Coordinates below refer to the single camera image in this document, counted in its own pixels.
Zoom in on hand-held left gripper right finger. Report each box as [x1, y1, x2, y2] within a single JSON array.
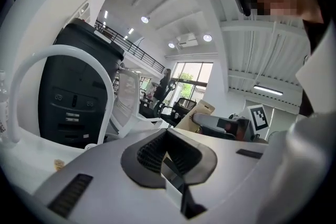
[[166, 129, 267, 224]]

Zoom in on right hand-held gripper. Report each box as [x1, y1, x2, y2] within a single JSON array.
[[193, 104, 270, 141]]

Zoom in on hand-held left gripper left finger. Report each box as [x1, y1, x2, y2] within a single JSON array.
[[34, 129, 184, 224]]

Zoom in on wooden toothbrush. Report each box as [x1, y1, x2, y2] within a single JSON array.
[[174, 99, 216, 134]]

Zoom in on large glass window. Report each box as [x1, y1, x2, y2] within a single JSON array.
[[167, 61, 214, 111]]

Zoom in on gold sticker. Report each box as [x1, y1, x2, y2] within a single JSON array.
[[53, 159, 66, 172]]

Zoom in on long strip ceiling lamp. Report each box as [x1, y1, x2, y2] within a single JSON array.
[[253, 84, 284, 95]]

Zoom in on ceiling air conditioner unit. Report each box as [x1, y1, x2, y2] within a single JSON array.
[[175, 33, 199, 51]]

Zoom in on black balcony railing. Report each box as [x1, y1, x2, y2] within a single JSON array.
[[93, 19, 165, 74]]

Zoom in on tall black cabinet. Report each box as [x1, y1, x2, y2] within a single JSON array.
[[37, 17, 125, 150]]

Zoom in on person's white vest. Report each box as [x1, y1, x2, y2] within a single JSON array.
[[258, 22, 336, 224]]

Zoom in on person's black shirt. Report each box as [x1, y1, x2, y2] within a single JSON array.
[[299, 18, 336, 116]]

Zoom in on black head-worn camera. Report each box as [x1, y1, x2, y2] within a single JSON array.
[[232, 0, 253, 17]]

